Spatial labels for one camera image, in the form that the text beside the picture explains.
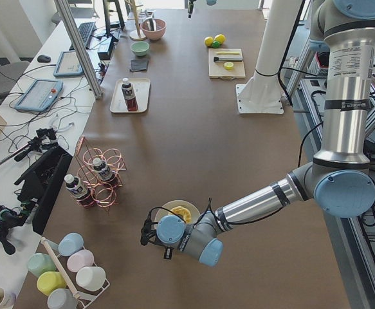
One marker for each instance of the green cup on rack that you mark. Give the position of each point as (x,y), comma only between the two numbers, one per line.
(40,263)

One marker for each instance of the white round plate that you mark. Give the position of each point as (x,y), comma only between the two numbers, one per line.
(167,207)

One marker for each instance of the black keyboard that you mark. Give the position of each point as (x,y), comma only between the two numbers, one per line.
(86,32)

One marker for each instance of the glazed ring donut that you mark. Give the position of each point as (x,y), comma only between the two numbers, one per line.
(182,212)

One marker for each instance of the wooden cutting board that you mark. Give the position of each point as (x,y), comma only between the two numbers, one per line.
(216,69)

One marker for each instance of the yellow cup on rack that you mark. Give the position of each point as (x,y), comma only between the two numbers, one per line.
(50,281)

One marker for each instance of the bottle lying in rack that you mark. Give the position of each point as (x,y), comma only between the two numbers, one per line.
(103,171)

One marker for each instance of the white cup on rack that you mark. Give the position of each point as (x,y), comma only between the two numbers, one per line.
(91,278)

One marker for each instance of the green lime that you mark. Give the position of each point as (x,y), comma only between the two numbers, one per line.
(216,44)

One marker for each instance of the cream rabbit tray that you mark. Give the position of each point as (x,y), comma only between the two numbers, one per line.
(138,92)

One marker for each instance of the aluminium frame post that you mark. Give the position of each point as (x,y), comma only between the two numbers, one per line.
(64,11)

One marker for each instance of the yellow lemon lower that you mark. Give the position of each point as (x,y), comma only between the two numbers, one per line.
(208,41)

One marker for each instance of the mint green bowl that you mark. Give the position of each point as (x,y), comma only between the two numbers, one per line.
(140,48)

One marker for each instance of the half lemon slice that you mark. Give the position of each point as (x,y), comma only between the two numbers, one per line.
(228,65)

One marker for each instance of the grey cup on rack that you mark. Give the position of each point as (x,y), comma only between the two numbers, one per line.
(61,299)

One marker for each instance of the steel ice scoop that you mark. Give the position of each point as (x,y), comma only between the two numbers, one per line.
(151,24)

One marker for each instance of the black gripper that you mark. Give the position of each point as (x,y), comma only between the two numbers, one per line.
(190,7)
(159,243)

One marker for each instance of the teach pendant tablet near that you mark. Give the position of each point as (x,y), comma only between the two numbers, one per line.
(40,96)

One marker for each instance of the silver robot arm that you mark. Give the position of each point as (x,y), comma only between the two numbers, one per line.
(337,178)

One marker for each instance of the blue cup on rack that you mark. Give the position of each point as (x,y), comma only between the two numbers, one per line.
(70,244)

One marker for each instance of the teach pendant tablet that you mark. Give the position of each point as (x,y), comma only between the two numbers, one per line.
(40,96)
(68,65)

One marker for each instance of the pink bowl with ice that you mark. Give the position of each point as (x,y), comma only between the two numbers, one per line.
(155,35)

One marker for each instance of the yellow lemon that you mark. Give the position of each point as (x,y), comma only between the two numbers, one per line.
(220,38)
(208,41)

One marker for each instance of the teach pendant tablet far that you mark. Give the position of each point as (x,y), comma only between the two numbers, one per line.
(68,65)

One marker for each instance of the wooden mug tree stand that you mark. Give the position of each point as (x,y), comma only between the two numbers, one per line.
(137,13)

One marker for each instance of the yellow lemon upper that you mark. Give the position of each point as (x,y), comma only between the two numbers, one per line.
(220,38)

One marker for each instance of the dark tea bottle on tray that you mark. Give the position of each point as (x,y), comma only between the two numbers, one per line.
(129,95)

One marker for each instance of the copper wire bottle rack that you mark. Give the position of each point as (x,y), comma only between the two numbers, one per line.
(105,195)

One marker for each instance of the grey folded cloth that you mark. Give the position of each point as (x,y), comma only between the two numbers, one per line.
(139,65)

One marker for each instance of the steel cylindrical muddler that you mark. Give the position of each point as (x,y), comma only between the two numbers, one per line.
(227,59)

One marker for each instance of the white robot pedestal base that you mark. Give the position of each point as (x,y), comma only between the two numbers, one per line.
(262,93)

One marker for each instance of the pink cup on rack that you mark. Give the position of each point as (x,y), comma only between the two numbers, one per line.
(80,259)

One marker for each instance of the black computer mouse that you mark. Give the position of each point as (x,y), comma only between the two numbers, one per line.
(44,59)

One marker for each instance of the yellow plastic knife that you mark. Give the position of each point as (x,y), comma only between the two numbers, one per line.
(227,53)

